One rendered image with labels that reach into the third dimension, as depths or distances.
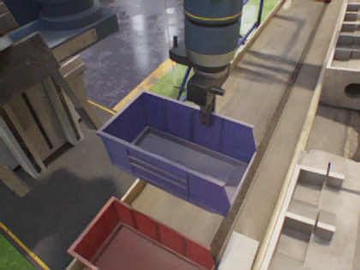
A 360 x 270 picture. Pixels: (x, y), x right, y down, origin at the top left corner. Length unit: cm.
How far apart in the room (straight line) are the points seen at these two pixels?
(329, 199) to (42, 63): 77
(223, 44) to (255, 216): 62
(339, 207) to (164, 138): 52
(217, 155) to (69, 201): 101
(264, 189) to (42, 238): 105
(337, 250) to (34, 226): 131
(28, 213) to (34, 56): 131
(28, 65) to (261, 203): 83
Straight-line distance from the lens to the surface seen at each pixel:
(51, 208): 159
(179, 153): 78
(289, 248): 78
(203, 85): 56
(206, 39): 52
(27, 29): 127
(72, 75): 40
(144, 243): 92
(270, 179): 107
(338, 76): 139
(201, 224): 94
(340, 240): 81
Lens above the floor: 159
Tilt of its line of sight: 45 degrees down
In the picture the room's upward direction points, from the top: 2 degrees counter-clockwise
